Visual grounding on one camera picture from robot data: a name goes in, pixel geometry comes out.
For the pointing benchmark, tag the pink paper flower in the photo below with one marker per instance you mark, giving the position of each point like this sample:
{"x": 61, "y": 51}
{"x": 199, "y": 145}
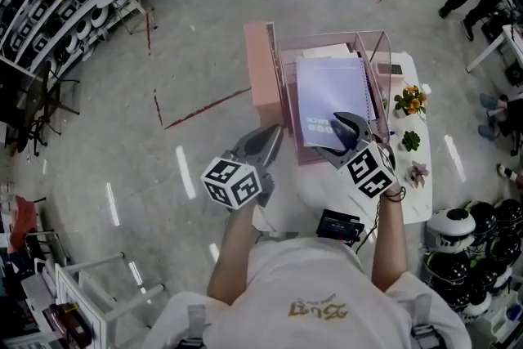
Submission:
{"x": 418, "y": 173}

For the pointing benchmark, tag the black folding chair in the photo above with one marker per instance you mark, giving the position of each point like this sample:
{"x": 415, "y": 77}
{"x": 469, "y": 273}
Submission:
{"x": 37, "y": 110}

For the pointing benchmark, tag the black wrist band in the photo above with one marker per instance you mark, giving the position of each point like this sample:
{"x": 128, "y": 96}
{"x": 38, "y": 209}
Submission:
{"x": 395, "y": 195}

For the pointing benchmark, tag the yellow flower pot plant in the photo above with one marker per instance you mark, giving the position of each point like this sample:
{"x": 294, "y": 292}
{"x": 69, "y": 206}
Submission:
{"x": 410, "y": 100}

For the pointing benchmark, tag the lavender spiral notebook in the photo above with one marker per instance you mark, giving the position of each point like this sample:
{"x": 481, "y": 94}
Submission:
{"x": 331, "y": 94}

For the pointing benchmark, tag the person's right forearm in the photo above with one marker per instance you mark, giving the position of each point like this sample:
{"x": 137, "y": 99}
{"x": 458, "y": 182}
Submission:
{"x": 388, "y": 241}

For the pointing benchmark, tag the small grey card box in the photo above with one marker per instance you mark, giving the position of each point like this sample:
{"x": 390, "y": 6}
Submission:
{"x": 390, "y": 69}

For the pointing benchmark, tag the rows of helmets on shelves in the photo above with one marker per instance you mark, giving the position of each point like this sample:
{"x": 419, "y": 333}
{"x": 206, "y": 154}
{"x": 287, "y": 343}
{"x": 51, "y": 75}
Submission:
{"x": 77, "y": 24}

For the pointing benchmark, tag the red stool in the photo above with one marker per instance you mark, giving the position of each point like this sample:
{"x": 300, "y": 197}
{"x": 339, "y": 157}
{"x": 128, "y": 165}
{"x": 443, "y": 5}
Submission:
{"x": 23, "y": 220}

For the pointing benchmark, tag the green succulent pot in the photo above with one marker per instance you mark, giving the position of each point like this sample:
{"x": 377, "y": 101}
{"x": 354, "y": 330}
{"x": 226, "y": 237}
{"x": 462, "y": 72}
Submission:
{"x": 411, "y": 141}

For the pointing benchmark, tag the white side table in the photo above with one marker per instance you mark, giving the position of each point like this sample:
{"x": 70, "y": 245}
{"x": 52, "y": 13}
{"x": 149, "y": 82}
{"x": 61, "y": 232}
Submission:
{"x": 490, "y": 49}

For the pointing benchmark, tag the small white cup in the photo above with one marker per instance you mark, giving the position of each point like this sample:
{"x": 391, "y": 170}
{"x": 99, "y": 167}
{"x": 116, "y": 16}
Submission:
{"x": 427, "y": 88}

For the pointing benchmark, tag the pile of helmets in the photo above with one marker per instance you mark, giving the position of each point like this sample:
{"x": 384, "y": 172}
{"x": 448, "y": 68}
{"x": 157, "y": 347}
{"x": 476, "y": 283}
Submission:
{"x": 474, "y": 253}

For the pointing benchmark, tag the person's left forearm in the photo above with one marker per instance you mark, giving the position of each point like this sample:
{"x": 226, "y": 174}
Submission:
{"x": 235, "y": 253}

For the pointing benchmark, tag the person's white shirt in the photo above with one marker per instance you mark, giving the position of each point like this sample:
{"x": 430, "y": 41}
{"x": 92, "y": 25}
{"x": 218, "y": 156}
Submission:
{"x": 302, "y": 290}

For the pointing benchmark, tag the black box with display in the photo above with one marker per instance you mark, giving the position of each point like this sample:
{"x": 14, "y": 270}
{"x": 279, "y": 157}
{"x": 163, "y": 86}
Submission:
{"x": 337, "y": 225}

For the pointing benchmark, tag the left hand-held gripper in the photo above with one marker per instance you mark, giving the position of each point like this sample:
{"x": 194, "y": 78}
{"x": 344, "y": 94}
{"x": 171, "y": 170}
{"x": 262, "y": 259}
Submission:
{"x": 229, "y": 184}

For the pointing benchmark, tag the pink transparent file organizer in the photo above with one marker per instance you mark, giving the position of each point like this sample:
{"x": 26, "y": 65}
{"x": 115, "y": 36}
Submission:
{"x": 374, "y": 49}

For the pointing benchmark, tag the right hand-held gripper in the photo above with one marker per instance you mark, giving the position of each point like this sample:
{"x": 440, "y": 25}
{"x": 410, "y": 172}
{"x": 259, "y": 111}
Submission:
{"x": 369, "y": 169}

